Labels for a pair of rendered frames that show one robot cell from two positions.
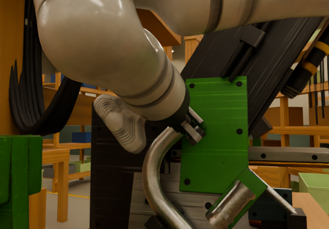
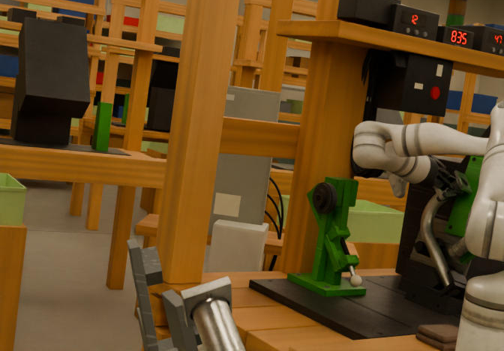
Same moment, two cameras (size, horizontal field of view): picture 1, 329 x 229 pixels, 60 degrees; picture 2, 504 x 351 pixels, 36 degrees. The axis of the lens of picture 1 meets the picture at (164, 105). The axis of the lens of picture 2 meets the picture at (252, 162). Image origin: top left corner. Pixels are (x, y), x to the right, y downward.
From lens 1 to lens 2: 1.55 m
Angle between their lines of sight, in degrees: 39
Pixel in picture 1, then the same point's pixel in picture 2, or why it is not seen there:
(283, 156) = not seen: outside the picture
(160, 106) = (409, 178)
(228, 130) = not seen: hidden behind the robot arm
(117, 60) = (373, 165)
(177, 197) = (445, 237)
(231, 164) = not seen: hidden behind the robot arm
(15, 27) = (359, 106)
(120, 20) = (372, 156)
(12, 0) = (359, 88)
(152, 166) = (427, 211)
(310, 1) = (445, 151)
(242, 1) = (415, 151)
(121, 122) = (394, 181)
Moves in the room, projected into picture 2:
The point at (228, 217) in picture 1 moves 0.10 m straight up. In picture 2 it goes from (458, 249) to (465, 208)
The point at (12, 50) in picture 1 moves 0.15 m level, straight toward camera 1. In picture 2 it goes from (356, 121) to (354, 121)
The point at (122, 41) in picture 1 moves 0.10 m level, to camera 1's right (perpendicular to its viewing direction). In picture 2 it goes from (373, 161) to (415, 169)
